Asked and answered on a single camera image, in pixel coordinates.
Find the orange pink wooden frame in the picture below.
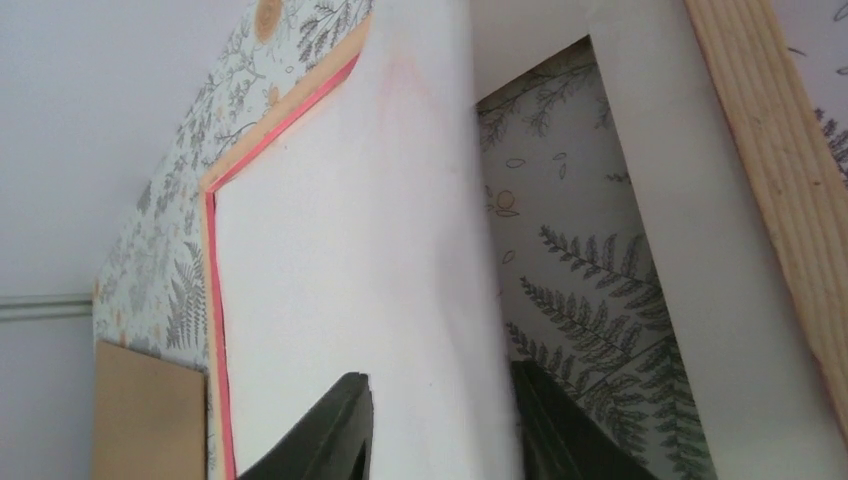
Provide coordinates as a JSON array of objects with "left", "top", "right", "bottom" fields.
[{"left": 199, "top": 1, "right": 847, "bottom": 479}]

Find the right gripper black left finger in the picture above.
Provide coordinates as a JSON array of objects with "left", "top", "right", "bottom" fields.
[{"left": 239, "top": 372, "right": 373, "bottom": 480}]

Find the floral patterned table mat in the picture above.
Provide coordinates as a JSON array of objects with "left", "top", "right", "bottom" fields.
[{"left": 94, "top": 1, "right": 847, "bottom": 479}]

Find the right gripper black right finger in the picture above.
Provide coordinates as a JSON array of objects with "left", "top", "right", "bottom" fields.
[{"left": 510, "top": 360, "right": 654, "bottom": 480}]

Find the brown cardboard backing board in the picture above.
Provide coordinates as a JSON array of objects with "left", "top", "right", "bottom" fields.
[{"left": 91, "top": 341, "right": 207, "bottom": 479}]

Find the cream white mat board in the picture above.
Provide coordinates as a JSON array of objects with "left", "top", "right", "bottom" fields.
[{"left": 472, "top": 1, "right": 847, "bottom": 479}]

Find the cat and books photo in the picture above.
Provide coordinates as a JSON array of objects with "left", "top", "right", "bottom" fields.
[{"left": 202, "top": 1, "right": 523, "bottom": 479}]

